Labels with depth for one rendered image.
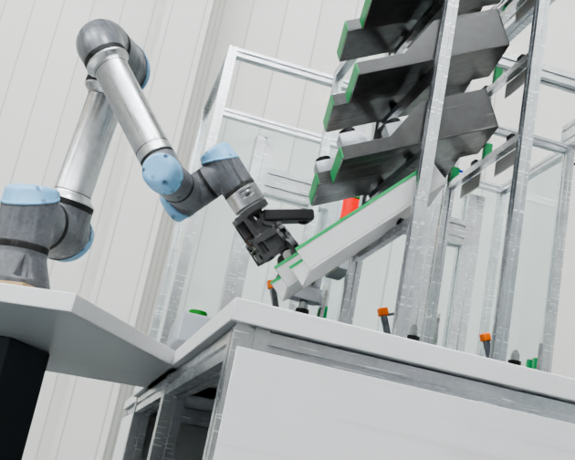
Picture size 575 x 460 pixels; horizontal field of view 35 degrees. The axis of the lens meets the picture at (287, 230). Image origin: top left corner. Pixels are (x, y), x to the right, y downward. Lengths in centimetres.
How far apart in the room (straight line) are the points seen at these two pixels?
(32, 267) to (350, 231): 72
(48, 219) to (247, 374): 91
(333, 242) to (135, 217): 381
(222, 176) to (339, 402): 88
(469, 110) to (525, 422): 59
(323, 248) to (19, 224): 71
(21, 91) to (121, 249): 148
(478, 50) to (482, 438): 73
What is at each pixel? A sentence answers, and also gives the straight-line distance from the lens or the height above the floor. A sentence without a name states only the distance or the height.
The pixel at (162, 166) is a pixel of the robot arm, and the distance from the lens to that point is 185.
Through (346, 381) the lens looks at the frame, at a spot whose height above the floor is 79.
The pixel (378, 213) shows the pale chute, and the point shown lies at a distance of 152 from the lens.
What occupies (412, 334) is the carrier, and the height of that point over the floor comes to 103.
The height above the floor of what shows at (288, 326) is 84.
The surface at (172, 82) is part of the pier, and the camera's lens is 553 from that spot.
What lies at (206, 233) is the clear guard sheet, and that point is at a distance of 334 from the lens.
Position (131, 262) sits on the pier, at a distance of 517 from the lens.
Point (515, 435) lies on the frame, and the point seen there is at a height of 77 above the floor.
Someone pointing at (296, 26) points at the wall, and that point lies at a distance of 570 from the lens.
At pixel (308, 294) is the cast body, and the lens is 195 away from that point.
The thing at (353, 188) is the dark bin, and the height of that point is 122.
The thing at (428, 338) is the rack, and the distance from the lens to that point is 183.
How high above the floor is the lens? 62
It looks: 17 degrees up
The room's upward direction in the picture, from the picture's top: 11 degrees clockwise
